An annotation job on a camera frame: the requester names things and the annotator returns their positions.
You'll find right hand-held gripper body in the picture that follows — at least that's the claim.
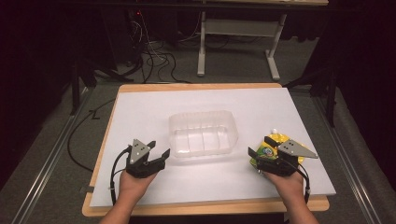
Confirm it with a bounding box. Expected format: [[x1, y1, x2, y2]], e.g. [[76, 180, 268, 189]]
[[256, 138, 319, 178]]

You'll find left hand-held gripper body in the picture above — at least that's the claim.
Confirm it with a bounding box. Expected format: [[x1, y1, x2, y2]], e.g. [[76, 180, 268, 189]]
[[125, 138, 166, 179]]

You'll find yellow spouted drink pouch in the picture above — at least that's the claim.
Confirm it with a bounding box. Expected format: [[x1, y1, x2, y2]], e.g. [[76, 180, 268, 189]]
[[249, 127, 308, 173]]

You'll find clear plastic container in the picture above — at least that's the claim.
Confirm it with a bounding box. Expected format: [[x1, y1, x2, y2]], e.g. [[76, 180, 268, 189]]
[[168, 109, 240, 159]]

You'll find person's left hand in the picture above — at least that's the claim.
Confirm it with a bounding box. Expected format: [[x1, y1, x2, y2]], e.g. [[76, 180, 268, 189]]
[[119, 170, 157, 201]]

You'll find person's right hand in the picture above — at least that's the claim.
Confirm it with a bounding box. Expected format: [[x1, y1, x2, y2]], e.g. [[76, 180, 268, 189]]
[[263, 171, 306, 201]]

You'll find white board sheet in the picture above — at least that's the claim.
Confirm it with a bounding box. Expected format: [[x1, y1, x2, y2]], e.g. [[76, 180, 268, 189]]
[[89, 87, 337, 208]]

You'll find wooden table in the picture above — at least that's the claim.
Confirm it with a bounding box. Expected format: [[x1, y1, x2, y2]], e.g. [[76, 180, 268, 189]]
[[81, 82, 331, 218]]

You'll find black metal stand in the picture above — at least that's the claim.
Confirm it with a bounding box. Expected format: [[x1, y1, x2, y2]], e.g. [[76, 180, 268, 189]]
[[282, 66, 339, 129], [68, 8, 134, 117]]

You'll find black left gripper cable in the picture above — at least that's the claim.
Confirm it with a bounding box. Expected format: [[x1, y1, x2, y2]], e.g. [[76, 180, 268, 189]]
[[108, 146, 133, 206]]

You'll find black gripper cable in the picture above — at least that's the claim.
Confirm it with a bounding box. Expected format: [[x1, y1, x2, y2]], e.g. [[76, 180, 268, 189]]
[[288, 159, 312, 205], [108, 146, 133, 206]]

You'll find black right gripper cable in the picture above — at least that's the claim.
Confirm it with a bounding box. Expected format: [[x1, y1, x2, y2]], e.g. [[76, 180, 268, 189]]
[[288, 159, 312, 205]]

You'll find metal floor rail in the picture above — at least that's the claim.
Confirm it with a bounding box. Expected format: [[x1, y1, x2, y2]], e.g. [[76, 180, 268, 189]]
[[11, 87, 96, 224], [312, 96, 386, 224]]

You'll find black floor cable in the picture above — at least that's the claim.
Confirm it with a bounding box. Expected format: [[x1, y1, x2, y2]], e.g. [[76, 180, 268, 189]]
[[66, 98, 117, 174]]

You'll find tangle of floor cables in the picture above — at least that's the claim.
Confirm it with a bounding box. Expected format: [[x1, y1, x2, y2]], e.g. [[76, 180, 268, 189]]
[[122, 10, 204, 85]]

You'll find white metal desk frame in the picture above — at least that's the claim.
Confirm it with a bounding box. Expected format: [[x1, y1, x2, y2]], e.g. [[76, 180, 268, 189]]
[[196, 10, 288, 82]]

